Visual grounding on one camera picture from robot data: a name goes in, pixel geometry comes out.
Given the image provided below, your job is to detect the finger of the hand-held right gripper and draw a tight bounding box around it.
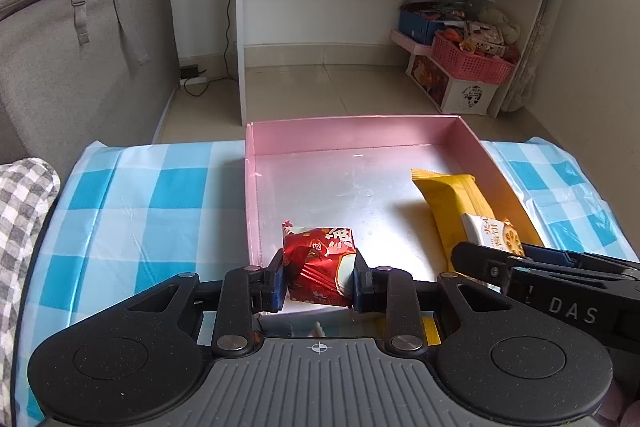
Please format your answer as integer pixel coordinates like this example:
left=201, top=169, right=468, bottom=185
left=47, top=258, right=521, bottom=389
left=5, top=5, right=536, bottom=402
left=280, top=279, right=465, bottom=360
left=451, top=241, right=532, bottom=297
left=522, top=243, right=640, bottom=277

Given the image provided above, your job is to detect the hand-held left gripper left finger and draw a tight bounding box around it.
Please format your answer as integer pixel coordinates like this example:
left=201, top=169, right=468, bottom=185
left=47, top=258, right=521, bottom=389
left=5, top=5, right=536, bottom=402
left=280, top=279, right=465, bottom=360
left=120, top=251, right=287, bottom=358

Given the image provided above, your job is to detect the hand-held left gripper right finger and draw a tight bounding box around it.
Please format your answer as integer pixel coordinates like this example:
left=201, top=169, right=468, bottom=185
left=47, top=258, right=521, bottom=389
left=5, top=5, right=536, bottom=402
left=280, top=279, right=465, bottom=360
left=352, top=254, right=506, bottom=355

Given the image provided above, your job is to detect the white brown print snack packet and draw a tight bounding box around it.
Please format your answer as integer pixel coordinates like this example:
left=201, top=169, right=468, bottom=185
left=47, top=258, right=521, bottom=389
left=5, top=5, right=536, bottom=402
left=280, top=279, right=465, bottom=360
left=461, top=213, right=526, bottom=258

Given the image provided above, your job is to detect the red white snack packet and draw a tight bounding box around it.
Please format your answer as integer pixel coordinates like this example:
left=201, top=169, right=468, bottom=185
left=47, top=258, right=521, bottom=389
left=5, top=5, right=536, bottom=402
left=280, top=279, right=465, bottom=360
left=281, top=221, right=358, bottom=308

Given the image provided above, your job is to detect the large yellow snack packet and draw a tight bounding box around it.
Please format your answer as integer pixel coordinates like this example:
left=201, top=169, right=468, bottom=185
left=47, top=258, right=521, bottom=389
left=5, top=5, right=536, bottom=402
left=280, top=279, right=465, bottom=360
left=411, top=168, right=546, bottom=275

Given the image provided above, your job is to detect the pink cardboard box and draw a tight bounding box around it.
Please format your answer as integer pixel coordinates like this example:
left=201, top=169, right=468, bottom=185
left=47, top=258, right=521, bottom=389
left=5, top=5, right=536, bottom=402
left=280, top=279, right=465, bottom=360
left=244, top=114, right=546, bottom=339

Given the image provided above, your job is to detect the blue checked tablecloth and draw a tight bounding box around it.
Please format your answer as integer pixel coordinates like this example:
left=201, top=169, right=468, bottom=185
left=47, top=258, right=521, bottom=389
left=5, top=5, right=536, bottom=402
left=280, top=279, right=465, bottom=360
left=20, top=137, right=640, bottom=427

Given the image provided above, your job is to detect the white printed storage box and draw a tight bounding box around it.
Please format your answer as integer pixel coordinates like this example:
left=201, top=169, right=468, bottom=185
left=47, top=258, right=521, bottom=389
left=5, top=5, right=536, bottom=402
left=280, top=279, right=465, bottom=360
left=405, top=54, right=501, bottom=116

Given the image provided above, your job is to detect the large pink basket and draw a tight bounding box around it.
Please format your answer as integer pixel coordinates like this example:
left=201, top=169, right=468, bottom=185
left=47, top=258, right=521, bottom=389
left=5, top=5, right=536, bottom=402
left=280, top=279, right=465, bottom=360
left=431, top=31, right=517, bottom=86

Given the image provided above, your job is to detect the power strip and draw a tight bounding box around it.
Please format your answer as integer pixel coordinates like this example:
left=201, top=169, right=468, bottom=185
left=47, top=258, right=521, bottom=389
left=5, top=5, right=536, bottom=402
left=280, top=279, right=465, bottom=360
left=179, top=64, right=209, bottom=84

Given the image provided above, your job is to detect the printed snack carton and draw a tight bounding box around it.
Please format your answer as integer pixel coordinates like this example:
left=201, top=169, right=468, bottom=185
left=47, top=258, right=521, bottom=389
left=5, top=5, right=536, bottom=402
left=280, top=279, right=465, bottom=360
left=462, top=21, right=506, bottom=56

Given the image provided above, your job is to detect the pink tray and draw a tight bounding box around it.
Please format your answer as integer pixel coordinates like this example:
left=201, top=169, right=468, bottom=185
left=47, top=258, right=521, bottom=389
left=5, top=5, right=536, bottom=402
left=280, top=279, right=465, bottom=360
left=390, top=29, right=437, bottom=56

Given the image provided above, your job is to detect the pale green plush toy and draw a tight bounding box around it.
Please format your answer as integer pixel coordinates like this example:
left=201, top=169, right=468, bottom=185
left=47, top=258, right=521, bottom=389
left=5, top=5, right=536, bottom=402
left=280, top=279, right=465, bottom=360
left=479, top=7, right=522, bottom=44

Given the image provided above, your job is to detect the blue storage box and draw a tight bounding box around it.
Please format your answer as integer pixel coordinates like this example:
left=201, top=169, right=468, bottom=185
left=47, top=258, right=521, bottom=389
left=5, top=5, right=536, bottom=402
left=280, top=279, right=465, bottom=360
left=399, top=3, right=470, bottom=46

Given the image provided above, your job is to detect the black white checkered cloth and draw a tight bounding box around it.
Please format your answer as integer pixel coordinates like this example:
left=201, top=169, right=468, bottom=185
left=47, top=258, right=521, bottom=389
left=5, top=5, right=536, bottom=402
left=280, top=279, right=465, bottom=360
left=0, top=157, right=62, bottom=427

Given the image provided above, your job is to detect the white shelf desk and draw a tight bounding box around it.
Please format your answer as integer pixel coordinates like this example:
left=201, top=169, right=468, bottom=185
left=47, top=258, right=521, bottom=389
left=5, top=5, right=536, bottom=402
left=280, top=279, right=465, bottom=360
left=232, top=0, right=573, bottom=128

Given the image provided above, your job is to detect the grey sofa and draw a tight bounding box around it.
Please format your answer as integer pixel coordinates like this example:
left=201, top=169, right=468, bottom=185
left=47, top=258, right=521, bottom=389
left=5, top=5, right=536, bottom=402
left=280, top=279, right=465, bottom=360
left=0, top=0, right=182, bottom=188

